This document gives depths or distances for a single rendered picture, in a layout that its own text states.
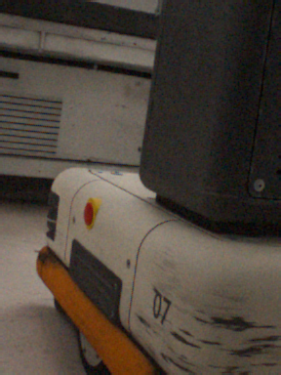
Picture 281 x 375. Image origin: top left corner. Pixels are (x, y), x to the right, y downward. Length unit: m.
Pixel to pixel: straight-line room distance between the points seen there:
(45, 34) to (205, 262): 1.42
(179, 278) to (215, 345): 0.08
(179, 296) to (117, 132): 1.67
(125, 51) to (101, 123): 0.34
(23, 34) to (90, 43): 0.21
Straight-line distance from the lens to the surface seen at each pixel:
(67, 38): 2.06
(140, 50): 2.14
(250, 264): 0.73
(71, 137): 2.31
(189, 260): 0.73
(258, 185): 0.78
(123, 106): 2.36
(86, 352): 1.05
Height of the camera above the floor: 0.44
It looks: 4 degrees down
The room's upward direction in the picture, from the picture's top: 8 degrees clockwise
